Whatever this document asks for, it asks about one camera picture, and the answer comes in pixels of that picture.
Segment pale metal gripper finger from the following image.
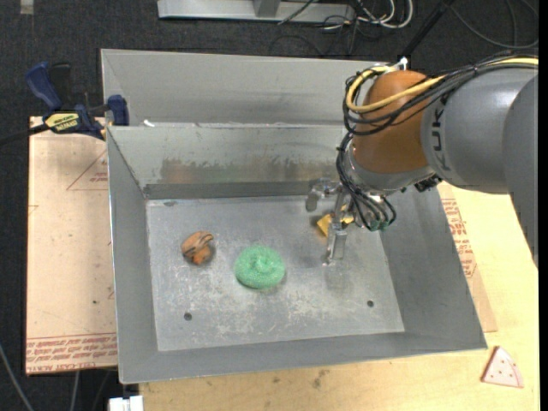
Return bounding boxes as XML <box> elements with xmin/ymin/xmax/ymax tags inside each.
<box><xmin>321</xmin><ymin>223</ymin><xmax>348</xmax><ymax>267</ymax></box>
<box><xmin>305</xmin><ymin>178</ymin><xmax>342</xmax><ymax>213</ymax></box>

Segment yellow block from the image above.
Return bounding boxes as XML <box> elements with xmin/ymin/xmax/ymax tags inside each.
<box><xmin>315</xmin><ymin>212</ymin><xmax>355</xmax><ymax>236</ymax></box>

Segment green round scrub pad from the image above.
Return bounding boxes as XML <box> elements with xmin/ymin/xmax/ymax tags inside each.
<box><xmin>234</xmin><ymin>245</ymin><xmax>287</xmax><ymax>290</ymax></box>

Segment grey metal bin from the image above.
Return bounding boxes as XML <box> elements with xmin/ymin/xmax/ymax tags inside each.
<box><xmin>100</xmin><ymin>48</ymin><xmax>489</xmax><ymax>385</ymax></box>

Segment brown striped toy animal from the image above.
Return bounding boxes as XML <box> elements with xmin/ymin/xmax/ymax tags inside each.
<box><xmin>180</xmin><ymin>230</ymin><xmax>217</xmax><ymax>266</ymax></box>

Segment pink triangular sanding pad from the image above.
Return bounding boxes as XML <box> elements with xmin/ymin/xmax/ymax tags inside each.
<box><xmin>479</xmin><ymin>345</ymin><xmax>526</xmax><ymax>390</ymax></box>

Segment brown cardboard board, red print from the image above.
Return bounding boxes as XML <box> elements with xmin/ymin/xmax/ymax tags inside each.
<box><xmin>25</xmin><ymin>116</ymin><xmax>498</xmax><ymax>376</ymax></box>

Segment black cylinder on white bracket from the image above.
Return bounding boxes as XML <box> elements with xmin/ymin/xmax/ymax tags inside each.
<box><xmin>413</xmin><ymin>176</ymin><xmax>443</xmax><ymax>194</ymax></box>

